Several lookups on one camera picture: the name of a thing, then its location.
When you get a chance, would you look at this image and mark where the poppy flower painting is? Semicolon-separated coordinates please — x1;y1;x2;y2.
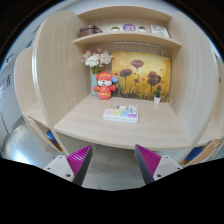
112;51;171;102

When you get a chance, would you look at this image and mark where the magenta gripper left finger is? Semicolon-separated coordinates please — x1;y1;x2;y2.
44;144;94;187

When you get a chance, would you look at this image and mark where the red plush mascot doll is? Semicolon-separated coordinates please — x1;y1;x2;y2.
93;71;116;100

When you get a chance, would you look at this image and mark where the blue chair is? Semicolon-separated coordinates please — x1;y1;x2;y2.
46;130;59;145
184;146;202;161

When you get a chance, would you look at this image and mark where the wooden desk cubicle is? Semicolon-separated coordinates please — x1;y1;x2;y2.
14;5;224;160

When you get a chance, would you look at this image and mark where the white power strip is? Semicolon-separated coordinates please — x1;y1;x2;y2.
103;108;138;124

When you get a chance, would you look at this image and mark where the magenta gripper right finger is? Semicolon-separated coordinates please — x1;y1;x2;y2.
134;143;183;185

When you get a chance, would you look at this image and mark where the small white potted plant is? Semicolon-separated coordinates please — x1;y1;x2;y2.
154;89;161;104

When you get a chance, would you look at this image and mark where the small potted shelf succulent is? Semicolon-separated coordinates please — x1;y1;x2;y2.
138;25;146;32

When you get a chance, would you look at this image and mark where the blue chair right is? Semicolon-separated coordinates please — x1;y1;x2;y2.
184;146;202;161

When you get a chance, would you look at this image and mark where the small green shelf plant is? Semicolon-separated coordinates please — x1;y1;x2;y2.
111;26;120;31

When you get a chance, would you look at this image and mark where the blue chair left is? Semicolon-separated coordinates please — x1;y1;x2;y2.
46;130;59;145

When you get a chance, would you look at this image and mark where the pink white flower bouquet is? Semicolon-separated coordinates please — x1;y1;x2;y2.
82;47;113;74

